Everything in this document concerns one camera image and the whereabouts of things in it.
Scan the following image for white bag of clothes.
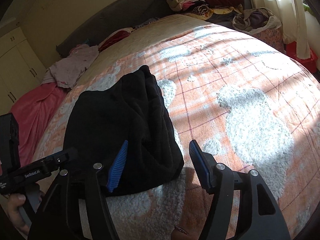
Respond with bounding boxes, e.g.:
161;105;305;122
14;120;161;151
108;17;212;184
232;7;282;35

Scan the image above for red pillow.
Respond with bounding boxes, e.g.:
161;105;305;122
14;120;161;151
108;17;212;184
98;28;134;52

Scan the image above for cream wardrobe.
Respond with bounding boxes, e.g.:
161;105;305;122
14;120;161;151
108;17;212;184
0;27;46;114

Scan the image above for dark grey headboard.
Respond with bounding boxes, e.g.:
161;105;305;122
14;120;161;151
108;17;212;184
56;0;171;58

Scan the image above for right hand thumb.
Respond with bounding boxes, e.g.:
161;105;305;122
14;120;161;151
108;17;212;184
170;225;193;240

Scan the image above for black sweatshirt orange cuffs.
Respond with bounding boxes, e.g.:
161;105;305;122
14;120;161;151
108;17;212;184
63;65;184;196

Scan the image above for red box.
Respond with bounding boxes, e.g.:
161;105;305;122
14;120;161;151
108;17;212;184
286;41;318;74

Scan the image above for white curtain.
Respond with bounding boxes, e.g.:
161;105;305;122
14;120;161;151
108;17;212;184
251;0;310;53

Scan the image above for pink fleece blanket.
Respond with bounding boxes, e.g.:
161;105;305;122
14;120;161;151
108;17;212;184
10;83;68;166

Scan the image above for beige bed sheet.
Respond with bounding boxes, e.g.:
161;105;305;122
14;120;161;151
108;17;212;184
77;14;210;86

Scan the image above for lilac pajama garment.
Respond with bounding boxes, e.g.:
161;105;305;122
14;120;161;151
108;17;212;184
41;44;99;89

